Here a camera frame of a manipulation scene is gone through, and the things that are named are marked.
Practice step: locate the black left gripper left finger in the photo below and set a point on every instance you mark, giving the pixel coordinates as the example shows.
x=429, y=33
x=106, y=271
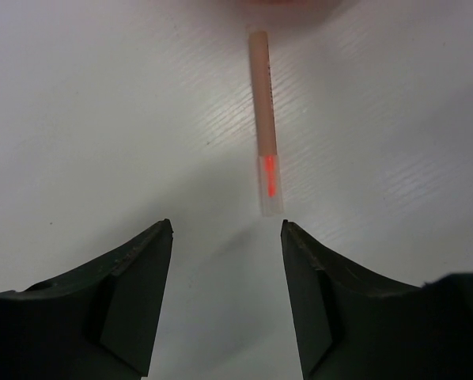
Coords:
x=97, y=321

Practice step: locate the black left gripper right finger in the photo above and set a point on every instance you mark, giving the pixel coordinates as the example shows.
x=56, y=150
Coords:
x=352, y=323

